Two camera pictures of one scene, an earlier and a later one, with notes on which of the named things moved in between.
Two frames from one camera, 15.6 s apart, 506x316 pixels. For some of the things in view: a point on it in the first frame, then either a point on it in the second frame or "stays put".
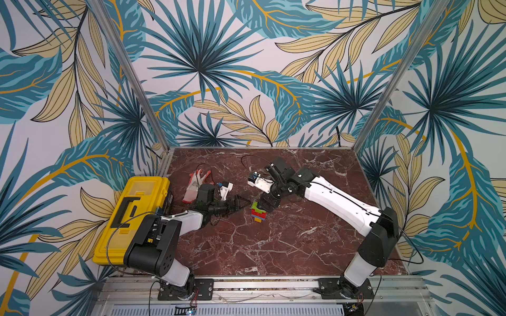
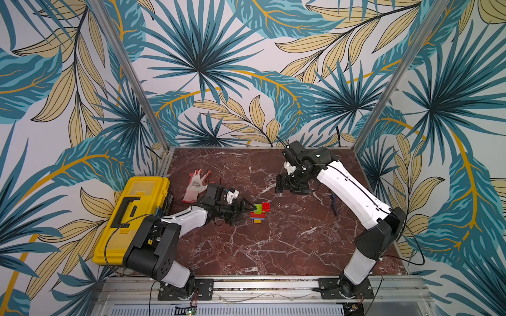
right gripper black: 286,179 -> 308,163
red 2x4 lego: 263,214 stays put
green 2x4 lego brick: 254,206 stays put
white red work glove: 196,180 stays put
